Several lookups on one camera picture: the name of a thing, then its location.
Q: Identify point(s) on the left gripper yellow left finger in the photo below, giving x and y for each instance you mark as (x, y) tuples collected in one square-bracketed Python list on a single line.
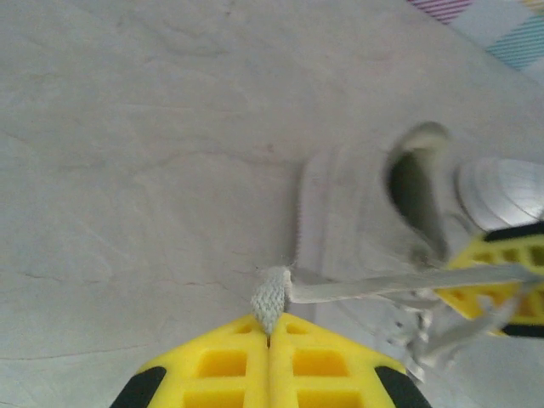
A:
[(251, 365)]

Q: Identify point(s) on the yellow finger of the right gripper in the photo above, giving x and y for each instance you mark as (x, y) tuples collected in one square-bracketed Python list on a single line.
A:
[(476, 304), (518, 251)]

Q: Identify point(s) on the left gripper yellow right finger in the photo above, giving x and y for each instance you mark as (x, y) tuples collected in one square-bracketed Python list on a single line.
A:
[(285, 365)]

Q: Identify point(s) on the white leather sneaker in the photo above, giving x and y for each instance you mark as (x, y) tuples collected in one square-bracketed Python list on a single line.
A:
[(353, 212), (497, 191)]

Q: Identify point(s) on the white shoelace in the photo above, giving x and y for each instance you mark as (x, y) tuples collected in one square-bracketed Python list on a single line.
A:
[(272, 293)]

